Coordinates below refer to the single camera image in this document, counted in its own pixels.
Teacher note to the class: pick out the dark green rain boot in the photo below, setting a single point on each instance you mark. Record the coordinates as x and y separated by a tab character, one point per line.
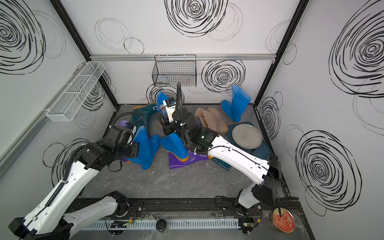
222	164
143	115

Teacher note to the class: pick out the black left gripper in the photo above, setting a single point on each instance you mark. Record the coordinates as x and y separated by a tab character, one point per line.
136	152

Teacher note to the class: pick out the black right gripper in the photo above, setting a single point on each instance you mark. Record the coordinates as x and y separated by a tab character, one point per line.
168	131

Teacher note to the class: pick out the grey round plate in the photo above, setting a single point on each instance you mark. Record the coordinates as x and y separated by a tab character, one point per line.
247	136

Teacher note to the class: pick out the beige rain boot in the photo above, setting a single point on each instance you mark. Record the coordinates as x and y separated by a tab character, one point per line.
212	119

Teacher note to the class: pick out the blue rain boot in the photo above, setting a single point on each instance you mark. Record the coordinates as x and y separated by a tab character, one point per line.
162	100
240	101
173	144
148	148

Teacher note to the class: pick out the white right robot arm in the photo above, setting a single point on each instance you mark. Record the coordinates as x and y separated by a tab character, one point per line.
202	134

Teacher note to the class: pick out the red round tin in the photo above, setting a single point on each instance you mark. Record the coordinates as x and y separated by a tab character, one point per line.
282	220

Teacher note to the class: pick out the white slotted cable duct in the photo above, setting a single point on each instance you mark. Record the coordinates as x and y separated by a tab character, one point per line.
186	224

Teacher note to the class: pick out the black round knob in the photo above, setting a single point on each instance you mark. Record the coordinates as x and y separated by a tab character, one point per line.
161	225

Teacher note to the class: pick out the purple rain boot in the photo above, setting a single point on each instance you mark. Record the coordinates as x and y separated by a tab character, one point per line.
124	124
175	163

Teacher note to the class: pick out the white wire basket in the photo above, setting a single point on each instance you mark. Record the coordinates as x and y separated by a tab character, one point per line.
76	92

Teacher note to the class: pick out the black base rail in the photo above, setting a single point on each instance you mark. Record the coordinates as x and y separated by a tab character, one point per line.
221	205

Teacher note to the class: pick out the black wire basket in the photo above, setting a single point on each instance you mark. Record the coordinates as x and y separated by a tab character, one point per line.
169	70

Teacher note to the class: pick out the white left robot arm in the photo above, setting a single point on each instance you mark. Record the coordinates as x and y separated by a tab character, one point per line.
49	220

